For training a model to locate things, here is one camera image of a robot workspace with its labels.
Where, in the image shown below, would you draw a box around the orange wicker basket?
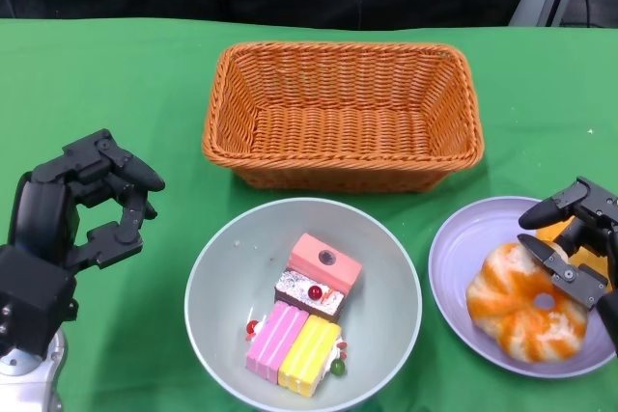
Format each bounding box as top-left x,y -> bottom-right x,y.
202,41 -> 486,194

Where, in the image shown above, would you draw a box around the chocolate cake slice silver top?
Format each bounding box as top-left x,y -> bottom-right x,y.
273,269 -> 348,324

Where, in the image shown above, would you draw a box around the salmon pink cake slice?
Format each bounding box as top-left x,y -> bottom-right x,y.
288,233 -> 363,296

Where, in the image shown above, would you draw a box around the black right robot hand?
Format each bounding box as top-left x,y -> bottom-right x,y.
518,176 -> 618,360

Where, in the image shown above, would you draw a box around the lavender plate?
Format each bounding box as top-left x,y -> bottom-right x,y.
428,196 -> 618,378

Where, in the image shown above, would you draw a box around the green tablecloth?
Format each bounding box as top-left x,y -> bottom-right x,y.
0,15 -> 618,412

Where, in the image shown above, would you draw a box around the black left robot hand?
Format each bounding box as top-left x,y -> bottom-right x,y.
7,128 -> 166,271

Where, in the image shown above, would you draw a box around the orange striped ring bread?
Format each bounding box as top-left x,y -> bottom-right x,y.
465,241 -> 589,364
535,218 -> 609,271

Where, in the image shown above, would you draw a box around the grey bowl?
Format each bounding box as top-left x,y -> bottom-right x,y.
184,197 -> 422,406

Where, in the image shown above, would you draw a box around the yellow striped cake slice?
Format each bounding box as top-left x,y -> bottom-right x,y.
277,314 -> 349,397

